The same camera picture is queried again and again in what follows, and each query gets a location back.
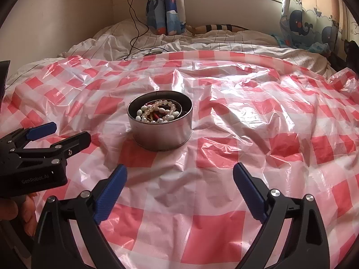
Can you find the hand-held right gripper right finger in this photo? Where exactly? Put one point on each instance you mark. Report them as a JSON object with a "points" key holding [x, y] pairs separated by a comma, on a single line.
{"points": [[249, 190]]}

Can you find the red checked plastic sheet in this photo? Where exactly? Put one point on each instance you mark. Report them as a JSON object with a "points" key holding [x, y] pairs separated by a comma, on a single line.
{"points": [[224, 159]]}

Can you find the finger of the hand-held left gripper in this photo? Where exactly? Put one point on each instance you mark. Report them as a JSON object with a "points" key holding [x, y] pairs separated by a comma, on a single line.
{"points": [[42, 130], [75, 143]]}

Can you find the dark flat object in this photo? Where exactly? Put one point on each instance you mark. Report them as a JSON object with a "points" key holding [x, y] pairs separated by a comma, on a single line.
{"points": [[4, 78]]}

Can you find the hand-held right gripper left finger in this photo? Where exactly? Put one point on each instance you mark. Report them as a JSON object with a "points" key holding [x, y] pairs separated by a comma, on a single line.
{"points": [[112, 193]]}

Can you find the round metal tin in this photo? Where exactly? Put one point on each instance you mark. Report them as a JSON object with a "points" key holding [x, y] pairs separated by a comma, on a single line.
{"points": [[160, 137]]}

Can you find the white lined quilt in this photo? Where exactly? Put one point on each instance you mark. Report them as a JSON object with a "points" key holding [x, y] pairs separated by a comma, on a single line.
{"points": [[196, 40]]}

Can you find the blue cloth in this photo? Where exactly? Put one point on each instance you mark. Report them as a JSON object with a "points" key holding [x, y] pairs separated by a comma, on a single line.
{"points": [[280, 40]]}

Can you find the person's left hand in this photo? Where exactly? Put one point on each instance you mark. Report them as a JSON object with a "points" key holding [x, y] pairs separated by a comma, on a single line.
{"points": [[26, 210]]}

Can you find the striped plush toy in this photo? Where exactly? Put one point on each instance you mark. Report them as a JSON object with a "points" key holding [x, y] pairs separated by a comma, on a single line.
{"points": [[216, 28]]}

